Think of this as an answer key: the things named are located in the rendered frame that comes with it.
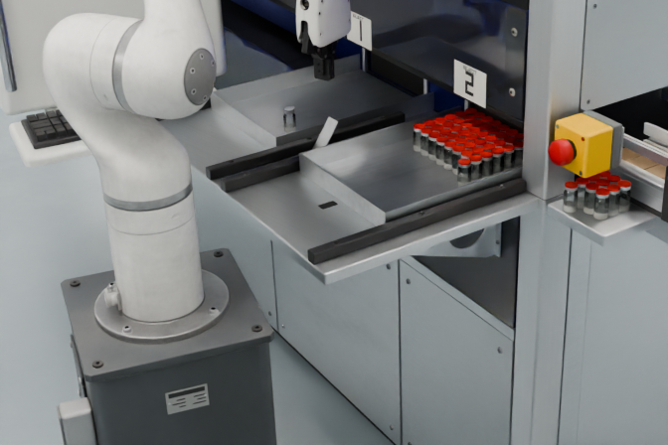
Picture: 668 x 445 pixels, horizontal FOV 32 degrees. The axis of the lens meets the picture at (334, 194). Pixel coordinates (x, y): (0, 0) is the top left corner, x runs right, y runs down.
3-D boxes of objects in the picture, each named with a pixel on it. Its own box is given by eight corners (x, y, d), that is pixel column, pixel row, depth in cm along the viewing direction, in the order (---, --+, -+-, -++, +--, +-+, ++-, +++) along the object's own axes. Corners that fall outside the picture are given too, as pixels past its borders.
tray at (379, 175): (459, 123, 211) (459, 105, 209) (555, 174, 191) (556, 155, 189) (299, 172, 195) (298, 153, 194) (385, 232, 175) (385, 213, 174)
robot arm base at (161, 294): (106, 357, 152) (87, 235, 144) (85, 286, 168) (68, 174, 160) (245, 326, 158) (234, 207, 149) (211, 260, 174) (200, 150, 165)
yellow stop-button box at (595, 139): (586, 151, 180) (589, 108, 177) (619, 167, 175) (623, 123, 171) (550, 163, 177) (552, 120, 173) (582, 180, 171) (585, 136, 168)
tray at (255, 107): (359, 70, 237) (359, 54, 235) (433, 109, 217) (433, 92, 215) (211, 108, 221) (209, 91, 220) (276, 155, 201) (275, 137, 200)
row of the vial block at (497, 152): (441, 139, 204) (441, 115, 202) (506, 176, 190) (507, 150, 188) (431, 142, 203) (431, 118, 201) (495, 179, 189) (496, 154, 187)
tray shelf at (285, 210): (346, 71, 241) (346, 63, 240) (575, 196, 188) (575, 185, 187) (134, 126, 220) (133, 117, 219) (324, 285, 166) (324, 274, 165)
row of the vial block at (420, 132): (420, 145, 202) (420, 121, 200) (484, 183, 188) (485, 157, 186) (411, 149, 201) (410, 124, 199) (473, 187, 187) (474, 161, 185)
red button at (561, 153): (563, 155, 175) (565, 131, 173) (582, 165, 172) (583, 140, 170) (544, 162, 173) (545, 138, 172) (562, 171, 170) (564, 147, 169)
